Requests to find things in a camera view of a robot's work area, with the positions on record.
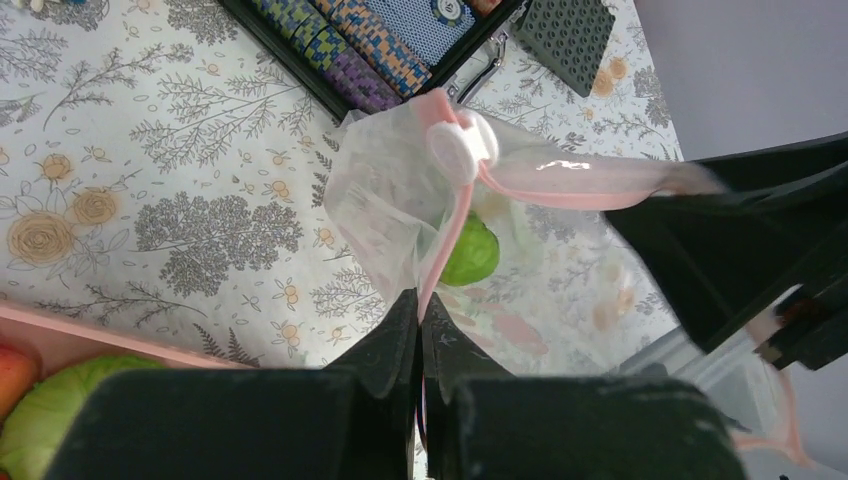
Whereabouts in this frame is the grey studded building plate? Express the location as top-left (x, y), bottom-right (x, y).
top-left (513, 0), bottom-right (616, 97)

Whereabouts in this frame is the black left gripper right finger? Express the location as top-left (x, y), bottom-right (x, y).
top-left (421, 296), bottom-right (745, 479)

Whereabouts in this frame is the black poker chip case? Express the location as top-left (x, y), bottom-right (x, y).
top-left (221, 1), bottom-right (526, 120)

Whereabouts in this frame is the pink plastic basket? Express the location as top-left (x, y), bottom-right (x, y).
top-left (1, 300), bottom-right (246, 377)

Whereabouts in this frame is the clear zip top bag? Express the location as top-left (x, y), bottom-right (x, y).
top-left (324, 90), bottom-right (811, 467)

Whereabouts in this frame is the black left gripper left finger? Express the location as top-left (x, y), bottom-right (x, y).
top-left (46, 290), bottom-right (418, 479)

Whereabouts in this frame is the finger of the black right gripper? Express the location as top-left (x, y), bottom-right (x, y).
top-left (755, 285), bottom-right (847, 371)
top-left (606, 134), bottom-right (847, 352)

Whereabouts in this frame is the green cabbage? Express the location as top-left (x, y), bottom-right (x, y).
top-left (1, 354), bottom-right (163, 479)

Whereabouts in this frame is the light green round fruit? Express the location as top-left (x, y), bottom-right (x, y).
top-left (440, 211), bottom-right (500, 287)

